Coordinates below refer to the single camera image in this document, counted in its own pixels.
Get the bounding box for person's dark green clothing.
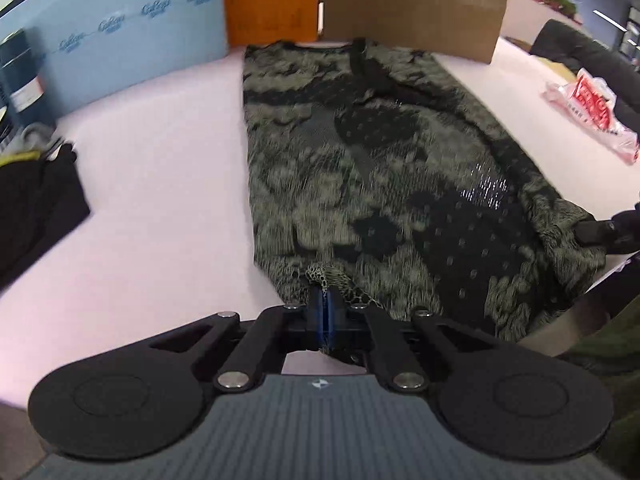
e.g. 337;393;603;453
559;292;640;480

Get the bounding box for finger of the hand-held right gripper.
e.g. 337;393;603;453
573;203;640;256

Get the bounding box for grey cloth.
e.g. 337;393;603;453
17;122;57;154

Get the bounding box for red and white plastic bag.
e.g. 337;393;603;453
541;68;640;165

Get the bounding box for black cloth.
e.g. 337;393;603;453
0;142;92;292

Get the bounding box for black office chair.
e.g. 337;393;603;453
529;18;640;133

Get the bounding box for light blue cardboard box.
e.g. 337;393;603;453
0;0;231;126

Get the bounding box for black patterned lace blouse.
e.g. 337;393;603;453
242;37;609;366

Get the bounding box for orange cardboard box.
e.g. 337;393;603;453
221;0;321;47

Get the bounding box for red and green plants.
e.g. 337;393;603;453
524;0;579;17

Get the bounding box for brown cardboard box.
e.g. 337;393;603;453
320;0;511;65

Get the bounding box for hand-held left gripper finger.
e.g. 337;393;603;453
149;286;326;394
324;286;502;392

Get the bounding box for dark blue box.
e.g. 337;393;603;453
0;29;57;133

